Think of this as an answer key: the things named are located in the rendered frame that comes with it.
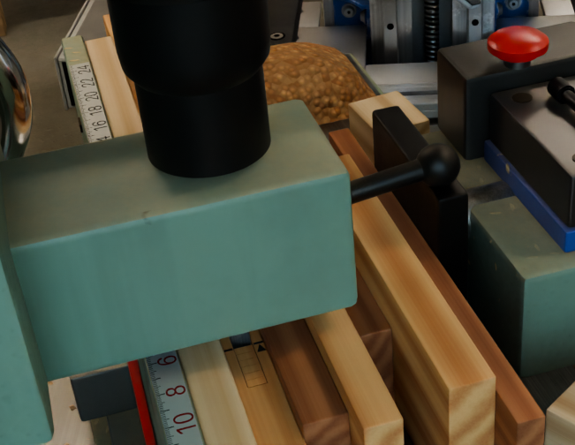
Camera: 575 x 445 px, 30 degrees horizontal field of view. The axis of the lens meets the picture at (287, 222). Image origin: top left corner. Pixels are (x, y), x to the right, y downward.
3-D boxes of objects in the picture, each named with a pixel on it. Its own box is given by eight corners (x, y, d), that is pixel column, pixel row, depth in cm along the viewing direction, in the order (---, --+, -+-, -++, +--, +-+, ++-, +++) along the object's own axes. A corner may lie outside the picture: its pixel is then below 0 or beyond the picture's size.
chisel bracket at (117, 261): (363, 334, 48) (352, 170, 43) (44, 414, 46) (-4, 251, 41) (314, 243, 54) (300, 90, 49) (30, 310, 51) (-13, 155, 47)
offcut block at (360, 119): (431, 174, 67) (430, 119, 65) (381, 189, 66) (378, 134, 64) (398, 142, 71) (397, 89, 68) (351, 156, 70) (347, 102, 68)
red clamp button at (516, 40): (558, 59, 54) (560, 40, 53) (503, 71, 53) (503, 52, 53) (531, 35, 56) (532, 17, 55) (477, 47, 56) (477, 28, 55)
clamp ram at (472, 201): (579, 317, 54) (593, 163, 49) (440, 354, 53) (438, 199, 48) (503, 222, 62) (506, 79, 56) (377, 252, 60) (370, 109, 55)
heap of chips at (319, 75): (387, 110, 74) (385, 60, 72) (186, 154, 72) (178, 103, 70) (345, 56, 82) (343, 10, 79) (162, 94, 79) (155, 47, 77)
